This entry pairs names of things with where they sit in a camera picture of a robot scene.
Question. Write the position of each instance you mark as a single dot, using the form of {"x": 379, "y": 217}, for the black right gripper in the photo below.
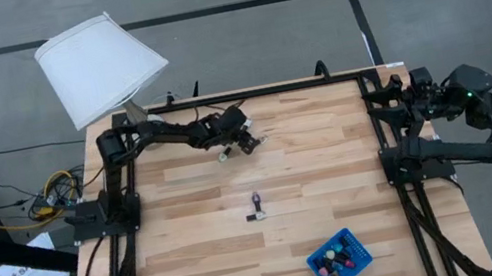
{"x": 427, "y": 98}

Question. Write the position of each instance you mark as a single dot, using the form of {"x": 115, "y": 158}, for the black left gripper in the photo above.
{"x": 231, "y": 125}

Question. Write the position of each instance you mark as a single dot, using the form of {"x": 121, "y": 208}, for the pale green nail polish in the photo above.
{"x": 264, "y": 140}

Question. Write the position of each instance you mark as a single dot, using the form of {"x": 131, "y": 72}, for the teal nail polish black cap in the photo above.
{"x": 338, "y": 247}

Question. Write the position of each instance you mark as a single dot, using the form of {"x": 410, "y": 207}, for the cream nail polish black cap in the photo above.
{"x": 330, "y": 255}

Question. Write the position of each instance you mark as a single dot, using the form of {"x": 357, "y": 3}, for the light pink nail polish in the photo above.
{"x": 323, "y": 272}

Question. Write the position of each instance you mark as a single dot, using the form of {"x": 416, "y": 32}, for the beige nail polish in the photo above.
{"x": 335, "y": 275}

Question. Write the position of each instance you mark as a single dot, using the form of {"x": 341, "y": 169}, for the magenta nail polish black cap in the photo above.
{"x": 350, "y": 264}

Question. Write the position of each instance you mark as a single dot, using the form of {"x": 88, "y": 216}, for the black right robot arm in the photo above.
{"x": 472, "y": 151}

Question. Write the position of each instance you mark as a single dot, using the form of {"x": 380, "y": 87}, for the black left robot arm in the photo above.
{"x": 159, "y": 133}

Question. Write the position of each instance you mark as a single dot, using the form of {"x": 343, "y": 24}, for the blue plastic basket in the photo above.
{"x": 360, "y": 252}

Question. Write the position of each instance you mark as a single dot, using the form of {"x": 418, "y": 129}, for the silver lamp white shade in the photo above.
{"x": 96, "y": 68}

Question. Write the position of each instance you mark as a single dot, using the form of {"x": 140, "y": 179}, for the black stand bar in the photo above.
{"x": 23, "y": 253}

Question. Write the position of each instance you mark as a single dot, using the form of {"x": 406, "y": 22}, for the black table frame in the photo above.
{"x": 292, "y": 85}

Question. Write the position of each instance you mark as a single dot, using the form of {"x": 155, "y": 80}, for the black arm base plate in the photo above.
{"x": 89, "y": 226}
{"x": 439, "y": 169}

